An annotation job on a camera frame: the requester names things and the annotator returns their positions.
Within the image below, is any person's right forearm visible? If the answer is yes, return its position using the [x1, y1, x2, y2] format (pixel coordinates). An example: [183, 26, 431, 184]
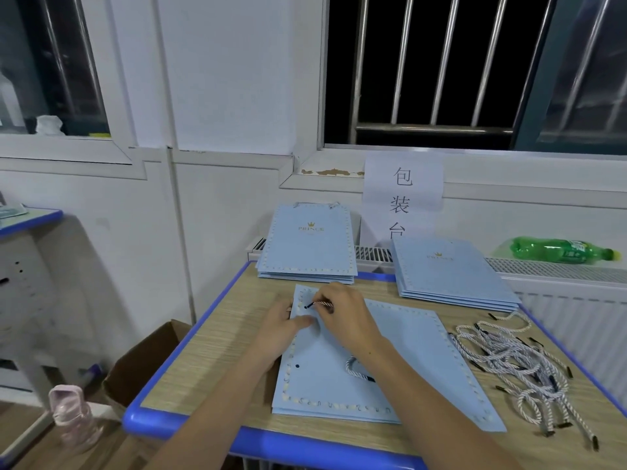
[364, 345, 525, 470]

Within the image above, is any brown cardboard box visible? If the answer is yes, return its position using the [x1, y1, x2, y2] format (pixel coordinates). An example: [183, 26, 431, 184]
[103, 320, 193, 407]

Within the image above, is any pile of white twisted ropes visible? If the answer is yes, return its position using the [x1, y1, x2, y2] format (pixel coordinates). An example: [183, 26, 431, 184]
[449, 313, 601, 452]

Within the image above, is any grey metal desk blue edge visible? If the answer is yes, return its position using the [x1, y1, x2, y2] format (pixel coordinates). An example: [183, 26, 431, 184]
[0, 205, 107, 456]

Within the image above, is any metal window grille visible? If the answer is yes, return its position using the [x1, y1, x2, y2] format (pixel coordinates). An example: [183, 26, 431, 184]
[325, 0, 560, 149]

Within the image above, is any person's left forearm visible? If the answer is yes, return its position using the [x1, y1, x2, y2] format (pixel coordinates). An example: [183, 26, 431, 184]
[147, 342, 285, 470]

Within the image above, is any white paper sign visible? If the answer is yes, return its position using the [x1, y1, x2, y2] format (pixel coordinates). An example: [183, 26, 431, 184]
[361, 151, 445, 247]

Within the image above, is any stack of blue paper bags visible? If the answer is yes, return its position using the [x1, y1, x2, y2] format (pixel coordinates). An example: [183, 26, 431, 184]
[392, 236, 523, 315]

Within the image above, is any clear plastic bottle white label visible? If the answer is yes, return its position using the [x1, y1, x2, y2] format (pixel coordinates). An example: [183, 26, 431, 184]
[0, 73, 27, 133]

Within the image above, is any white black-tipped rope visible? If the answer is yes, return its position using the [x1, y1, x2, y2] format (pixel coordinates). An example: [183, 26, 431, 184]
[294, 198, 344, 210]
[302, 299, 381, 382]

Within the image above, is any person's right hand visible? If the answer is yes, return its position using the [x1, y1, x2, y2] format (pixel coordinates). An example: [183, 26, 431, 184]
[312, 283, 391, 364]

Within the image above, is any green plastic bottle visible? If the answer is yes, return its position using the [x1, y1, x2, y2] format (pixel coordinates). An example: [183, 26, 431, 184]
[509, 236, 619, 265]

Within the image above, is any teal framed sliding window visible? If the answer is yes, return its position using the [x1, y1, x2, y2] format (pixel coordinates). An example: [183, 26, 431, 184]
[514, 0, 627, 155]

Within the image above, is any blue-edged wooden desk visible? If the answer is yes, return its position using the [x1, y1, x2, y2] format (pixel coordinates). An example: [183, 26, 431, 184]
[122, 261, 627, 470]

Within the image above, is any stack of finished blue bags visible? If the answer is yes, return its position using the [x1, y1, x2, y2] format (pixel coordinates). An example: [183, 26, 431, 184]
[259, 202, 360, 272]

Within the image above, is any white framed window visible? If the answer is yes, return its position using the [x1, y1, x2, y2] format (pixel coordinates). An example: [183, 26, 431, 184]
[0, 0, 148, 180]

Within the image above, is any small white container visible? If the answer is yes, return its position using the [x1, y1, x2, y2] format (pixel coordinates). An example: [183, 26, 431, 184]
[34, 114, 67, 138]

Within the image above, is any pink water bottle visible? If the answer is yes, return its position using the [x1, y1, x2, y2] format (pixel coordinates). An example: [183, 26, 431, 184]
[49, 383, 103, 449]

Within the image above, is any person's left hand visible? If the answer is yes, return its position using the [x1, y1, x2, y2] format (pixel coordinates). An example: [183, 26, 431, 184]
[251, 298, 317, 364]

